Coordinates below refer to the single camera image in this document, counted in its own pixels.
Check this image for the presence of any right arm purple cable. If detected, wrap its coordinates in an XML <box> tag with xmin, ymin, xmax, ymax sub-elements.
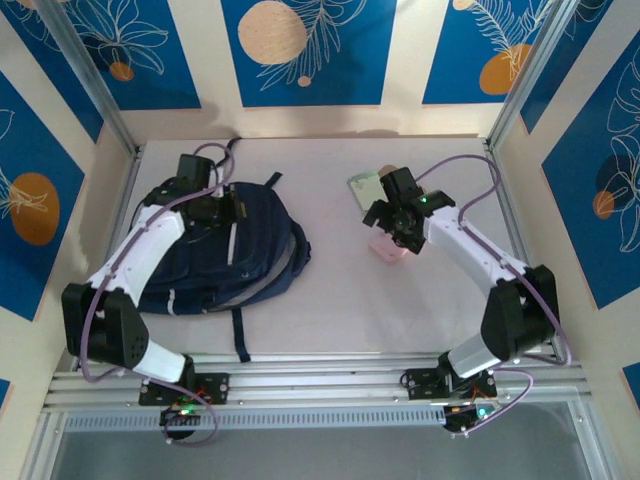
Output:
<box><xmin>414</xmin><ymin>153</ymin><xmax>574</xmax><ymax>436</ymax></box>

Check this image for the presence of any navy blue student backpack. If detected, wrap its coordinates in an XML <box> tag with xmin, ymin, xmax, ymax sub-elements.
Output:
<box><xmin>137</xmin><ymin>172</ymin><xmax>312</xmax><ymax>364</ymax></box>

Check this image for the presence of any aluminium front rail frame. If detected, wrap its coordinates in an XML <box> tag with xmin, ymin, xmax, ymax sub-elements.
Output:
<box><xmin>42</xmin><ymin>352</ymin><xmax>594</xmax><ymax>415</ymax></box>

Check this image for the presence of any aluminium corner post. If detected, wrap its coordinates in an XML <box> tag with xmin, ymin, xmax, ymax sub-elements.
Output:
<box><xmin>485</xmin><ymin>0</ymin><xmax>590</xmax><ymax>150</ymax></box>
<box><xmin>37</xmin><ymin>0</ymin><xmax>140</xmax><ymax>157</ymax></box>

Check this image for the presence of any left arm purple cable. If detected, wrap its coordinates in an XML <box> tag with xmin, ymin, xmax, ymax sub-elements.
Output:
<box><xmin>79</xmin><ymin>142</ymin><xmax>237</xmax><ymax>446</ymax></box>

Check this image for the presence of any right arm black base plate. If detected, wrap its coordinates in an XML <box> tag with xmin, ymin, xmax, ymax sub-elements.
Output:
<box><xmin>403</xmin><ymin>367</ymin><xmax>499</xmax><ymax>401</ymax></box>

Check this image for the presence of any pink pencil case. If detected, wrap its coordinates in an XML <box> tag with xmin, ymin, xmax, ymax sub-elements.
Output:
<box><xmin>368</xmin><ymin>234</ymin><xmax>409</xmax><ymax>264</ymax></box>

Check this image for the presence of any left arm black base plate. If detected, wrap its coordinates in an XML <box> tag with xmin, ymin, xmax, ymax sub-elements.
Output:
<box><xmin>138</xmin><ymin>372</ymin><xmax>231</xmax><ymax>407</ymax></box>

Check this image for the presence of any grey slotted cable duct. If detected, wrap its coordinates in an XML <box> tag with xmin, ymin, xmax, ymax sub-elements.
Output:
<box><xmin>62</xmin><ymin>404</ymin><xmax>451</xmax><ymax>432</ymax></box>

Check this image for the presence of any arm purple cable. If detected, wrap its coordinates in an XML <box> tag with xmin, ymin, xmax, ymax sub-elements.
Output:
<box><xmin>414</xmin><ymin>153</ymin><xmax>574</xmax><ymax>436</ymax></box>
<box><xmin>79</xmin><ymin>142</ymin><xmax>237</xmax><ymax>446</ymax></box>

